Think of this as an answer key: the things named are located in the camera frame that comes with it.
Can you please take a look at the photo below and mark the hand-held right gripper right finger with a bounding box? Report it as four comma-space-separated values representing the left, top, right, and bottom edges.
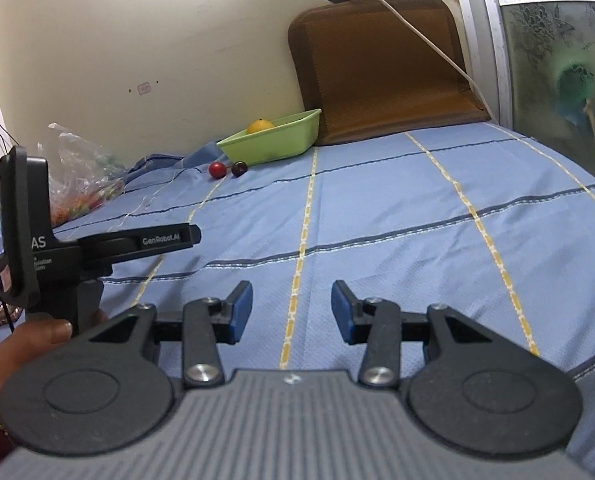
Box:
330, 280, 509, 389

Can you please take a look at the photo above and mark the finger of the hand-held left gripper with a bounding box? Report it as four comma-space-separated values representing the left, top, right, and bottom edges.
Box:
180, 223, 202, 253

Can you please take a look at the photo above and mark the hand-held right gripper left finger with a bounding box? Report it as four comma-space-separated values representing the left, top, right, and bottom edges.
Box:
80, 280, 254, 389

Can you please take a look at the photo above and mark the green plastic tray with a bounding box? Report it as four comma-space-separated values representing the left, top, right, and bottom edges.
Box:
216, 108, 322, 165

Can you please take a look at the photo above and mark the person's left hand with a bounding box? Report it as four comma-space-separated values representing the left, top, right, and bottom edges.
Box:
0, 309, 107, 428

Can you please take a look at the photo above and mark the clear plastic bag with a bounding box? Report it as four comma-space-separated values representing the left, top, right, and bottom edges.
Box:
36, 122, 128, 227

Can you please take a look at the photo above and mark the blue striped bed sheet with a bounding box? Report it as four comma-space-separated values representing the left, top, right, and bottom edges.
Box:
0, 122, 595, 477

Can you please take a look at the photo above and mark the brown woven cushion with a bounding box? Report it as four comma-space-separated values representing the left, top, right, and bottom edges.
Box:
288, 0, 491, 147

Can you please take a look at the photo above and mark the frosted patterned window glass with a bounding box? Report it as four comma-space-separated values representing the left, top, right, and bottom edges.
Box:
487, 0, 595, 201

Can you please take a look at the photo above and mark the white power cable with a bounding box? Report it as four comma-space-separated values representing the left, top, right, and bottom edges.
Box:
355, 0, 501, 122

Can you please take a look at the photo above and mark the white window frame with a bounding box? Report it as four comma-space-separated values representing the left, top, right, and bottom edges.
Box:
447, 0, 595, 133

